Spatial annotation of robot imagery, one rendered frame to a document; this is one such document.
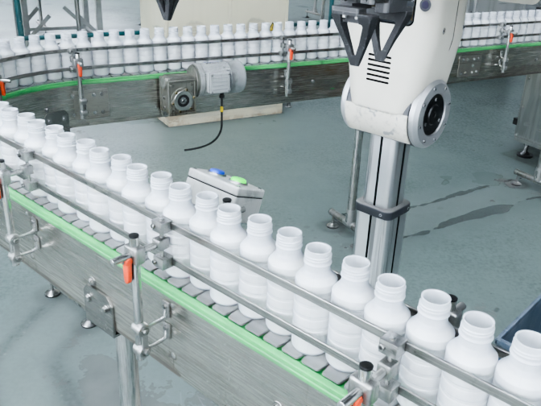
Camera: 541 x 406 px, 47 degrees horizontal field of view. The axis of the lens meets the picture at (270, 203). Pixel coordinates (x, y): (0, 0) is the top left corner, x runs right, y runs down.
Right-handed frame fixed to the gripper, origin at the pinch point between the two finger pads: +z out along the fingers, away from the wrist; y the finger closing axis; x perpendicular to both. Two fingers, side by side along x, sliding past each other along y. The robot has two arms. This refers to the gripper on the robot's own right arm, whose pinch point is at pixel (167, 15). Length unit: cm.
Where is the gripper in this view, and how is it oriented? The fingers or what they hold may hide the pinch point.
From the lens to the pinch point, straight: 124.4
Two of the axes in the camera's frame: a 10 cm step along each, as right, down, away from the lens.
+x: 7.4, 3.1, -6.0
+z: -0.5, 9.1, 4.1
